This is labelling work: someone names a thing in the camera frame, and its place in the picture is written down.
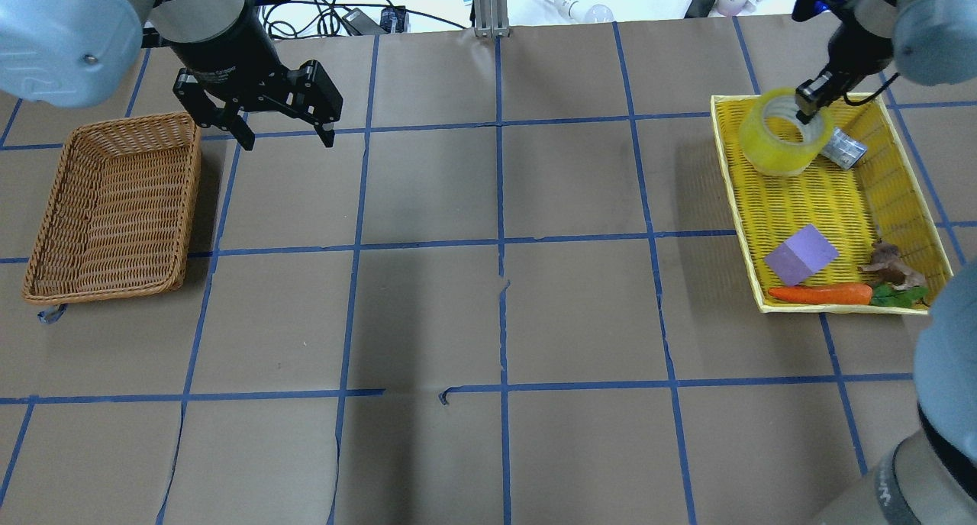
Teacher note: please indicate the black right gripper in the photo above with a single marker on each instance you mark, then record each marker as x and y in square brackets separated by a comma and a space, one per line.
[856, 53]

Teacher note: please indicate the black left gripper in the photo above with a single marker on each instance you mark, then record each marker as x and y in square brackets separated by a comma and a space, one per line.
[223, 50]

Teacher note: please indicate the yellow packing tape roll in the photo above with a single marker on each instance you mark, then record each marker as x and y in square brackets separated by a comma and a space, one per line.
[776, 141]

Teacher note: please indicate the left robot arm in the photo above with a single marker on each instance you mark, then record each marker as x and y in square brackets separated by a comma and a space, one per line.
[74, 53]

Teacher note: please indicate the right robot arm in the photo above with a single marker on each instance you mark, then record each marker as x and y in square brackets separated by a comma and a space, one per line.
[930, 42]

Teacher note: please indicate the small labelled can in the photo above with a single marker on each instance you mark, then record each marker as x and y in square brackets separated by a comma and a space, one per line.
[843, 150]

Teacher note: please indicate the black power adapter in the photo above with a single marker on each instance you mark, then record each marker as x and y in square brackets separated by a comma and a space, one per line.
[392, 20]

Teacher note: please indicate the yellow plastic tray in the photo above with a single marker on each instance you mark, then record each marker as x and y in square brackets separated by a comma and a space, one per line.
[878, 199]

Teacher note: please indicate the purple foam block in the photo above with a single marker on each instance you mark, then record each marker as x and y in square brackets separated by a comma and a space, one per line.
[801, 256]

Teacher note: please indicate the brown wicker basket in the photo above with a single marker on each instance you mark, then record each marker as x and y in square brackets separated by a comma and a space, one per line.
[118, 222]

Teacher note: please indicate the brown toy figure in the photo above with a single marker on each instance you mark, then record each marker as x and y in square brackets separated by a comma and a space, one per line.
[887, 263]

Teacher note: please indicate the orange toy carrot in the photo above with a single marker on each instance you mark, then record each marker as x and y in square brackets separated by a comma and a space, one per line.
[836, 294]

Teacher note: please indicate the aluminium frame post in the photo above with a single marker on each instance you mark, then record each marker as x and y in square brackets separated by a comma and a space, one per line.
[491, 18]

